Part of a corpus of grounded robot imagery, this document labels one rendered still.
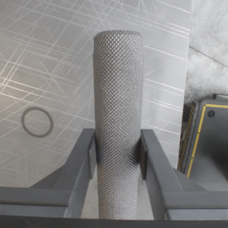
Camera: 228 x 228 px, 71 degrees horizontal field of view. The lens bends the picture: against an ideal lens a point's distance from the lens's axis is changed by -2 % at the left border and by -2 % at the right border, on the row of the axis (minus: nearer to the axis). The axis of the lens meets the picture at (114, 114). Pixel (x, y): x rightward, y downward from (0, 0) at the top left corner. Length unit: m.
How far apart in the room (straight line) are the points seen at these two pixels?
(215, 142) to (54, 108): 0.93
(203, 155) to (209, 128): 0.17
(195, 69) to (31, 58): 1.10
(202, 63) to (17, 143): 1.18
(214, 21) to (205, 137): 0.74
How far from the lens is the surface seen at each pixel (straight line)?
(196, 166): 1.13
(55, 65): 0.32
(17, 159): 0.42
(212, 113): 1.01
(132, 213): 0.18
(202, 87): 1.32
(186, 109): 1.17
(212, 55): 1.32
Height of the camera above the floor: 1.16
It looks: 73 degrees down
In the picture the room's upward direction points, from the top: 175 degrees counter-clockwise
